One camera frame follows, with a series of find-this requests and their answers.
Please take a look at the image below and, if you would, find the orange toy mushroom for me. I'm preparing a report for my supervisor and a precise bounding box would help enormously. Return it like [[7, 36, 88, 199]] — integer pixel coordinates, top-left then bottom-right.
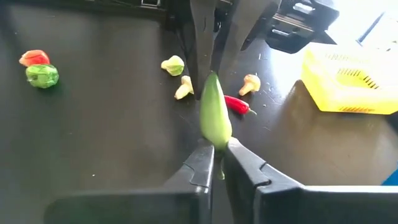
[[19, 49, 51, 68]]

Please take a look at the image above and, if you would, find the pale green toy mushroom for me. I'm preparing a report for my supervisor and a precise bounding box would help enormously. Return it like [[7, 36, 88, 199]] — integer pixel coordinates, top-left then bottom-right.
[[160, 55, 185, 77]]

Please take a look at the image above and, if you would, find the white toy mushroom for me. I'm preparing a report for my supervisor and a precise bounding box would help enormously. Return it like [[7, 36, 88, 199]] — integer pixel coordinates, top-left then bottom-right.
[[174, 75, 195, 101]]

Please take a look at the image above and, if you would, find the tan toy mushroom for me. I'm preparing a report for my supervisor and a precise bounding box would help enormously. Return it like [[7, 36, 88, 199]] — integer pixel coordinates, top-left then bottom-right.
[[238, 73, 261, 96]]

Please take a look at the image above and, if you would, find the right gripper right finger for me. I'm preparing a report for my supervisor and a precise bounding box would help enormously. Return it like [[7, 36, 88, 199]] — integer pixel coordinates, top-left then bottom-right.
[[223, 136, 398, 224]]

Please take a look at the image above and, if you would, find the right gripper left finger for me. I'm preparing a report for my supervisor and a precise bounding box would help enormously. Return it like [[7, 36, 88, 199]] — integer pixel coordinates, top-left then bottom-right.
[[43, 139, 216, 224]]

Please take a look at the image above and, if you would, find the green toy bell pepper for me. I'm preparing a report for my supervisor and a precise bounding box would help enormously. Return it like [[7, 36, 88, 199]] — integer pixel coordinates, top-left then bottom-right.
[[25, 63, 60, 90]]

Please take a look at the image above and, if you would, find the yellow plastic basket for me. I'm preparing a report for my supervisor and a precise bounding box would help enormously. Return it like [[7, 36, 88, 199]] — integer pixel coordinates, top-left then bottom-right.
[[300, 43, 398, 115]]

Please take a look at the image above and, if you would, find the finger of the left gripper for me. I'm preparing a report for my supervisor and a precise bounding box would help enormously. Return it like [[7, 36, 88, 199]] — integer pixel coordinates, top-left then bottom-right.
[[212, 0, 280, 75], [190, 0, 218, 100]]

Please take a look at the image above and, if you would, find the green toy chili pepper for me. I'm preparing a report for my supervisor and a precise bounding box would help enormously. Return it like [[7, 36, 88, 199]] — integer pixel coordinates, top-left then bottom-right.
[[198, 71, 233, 180]]

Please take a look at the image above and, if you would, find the red toy chili pepper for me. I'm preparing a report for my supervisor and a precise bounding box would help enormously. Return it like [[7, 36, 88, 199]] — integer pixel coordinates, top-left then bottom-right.
[[224, 95, 257, 116]]

